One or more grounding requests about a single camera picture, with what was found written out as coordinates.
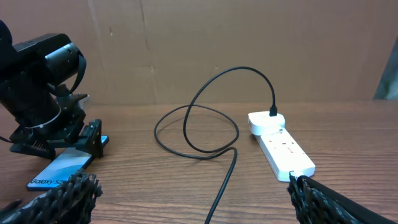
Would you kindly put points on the white USB wall charger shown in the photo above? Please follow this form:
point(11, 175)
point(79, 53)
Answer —
point(261, 123)

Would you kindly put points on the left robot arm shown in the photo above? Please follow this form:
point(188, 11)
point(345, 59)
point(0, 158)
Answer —
point(38, 82)

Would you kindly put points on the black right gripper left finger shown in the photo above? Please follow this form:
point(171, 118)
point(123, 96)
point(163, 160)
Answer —
point(70, 202)

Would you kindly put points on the blue screen smartphone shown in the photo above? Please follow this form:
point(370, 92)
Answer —
point(61, 168)

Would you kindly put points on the brown cardboard backdrop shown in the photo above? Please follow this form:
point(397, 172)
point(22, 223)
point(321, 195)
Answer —
point(157, 52)

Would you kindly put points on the white power strip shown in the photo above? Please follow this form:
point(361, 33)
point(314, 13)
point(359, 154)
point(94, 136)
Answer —
point(285, 156)

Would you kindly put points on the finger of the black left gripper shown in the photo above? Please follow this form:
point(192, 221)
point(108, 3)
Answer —
point(32, 147)
point(89, 140)

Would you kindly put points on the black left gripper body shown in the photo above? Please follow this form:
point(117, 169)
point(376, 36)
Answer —
point(64, 129)

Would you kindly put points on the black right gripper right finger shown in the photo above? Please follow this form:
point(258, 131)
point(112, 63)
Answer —
point(315, 203)

